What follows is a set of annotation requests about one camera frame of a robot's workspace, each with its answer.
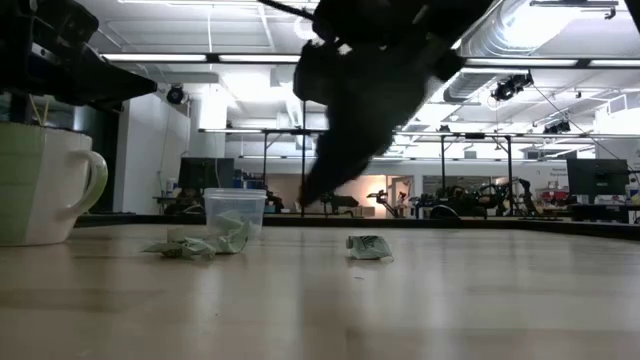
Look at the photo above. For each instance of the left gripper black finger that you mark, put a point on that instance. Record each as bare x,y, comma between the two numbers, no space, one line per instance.
125,85

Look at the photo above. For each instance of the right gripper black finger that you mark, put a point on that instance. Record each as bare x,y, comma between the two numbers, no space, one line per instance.
335,170

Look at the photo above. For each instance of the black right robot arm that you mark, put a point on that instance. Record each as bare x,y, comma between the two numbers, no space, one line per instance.
450,30

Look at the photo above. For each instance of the long ceiling light strip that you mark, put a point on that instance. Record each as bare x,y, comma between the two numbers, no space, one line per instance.
200,58

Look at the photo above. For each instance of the square clear plastic container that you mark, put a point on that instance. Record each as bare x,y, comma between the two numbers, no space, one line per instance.
235,202

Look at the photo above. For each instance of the black computer monitor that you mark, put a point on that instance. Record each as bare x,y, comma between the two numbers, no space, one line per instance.
206,172
597,180

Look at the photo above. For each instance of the green and white mug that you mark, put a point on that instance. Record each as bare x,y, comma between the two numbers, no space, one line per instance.
40,185

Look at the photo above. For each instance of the black ceiling camera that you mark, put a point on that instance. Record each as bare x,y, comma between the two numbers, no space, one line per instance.
510,86
175,94

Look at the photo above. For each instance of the black aluminium table frame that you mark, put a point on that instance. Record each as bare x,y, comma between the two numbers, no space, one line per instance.
450,225

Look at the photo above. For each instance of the silver ventilation duct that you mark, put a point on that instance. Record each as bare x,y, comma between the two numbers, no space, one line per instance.
500,30

